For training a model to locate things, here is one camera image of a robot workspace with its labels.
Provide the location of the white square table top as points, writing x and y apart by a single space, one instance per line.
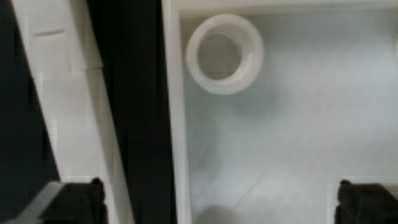
274 142

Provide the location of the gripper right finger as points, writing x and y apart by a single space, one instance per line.
368 204

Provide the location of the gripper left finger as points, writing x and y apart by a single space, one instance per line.
68 204

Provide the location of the white L-shaped obstacle fence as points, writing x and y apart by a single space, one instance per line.
66 70

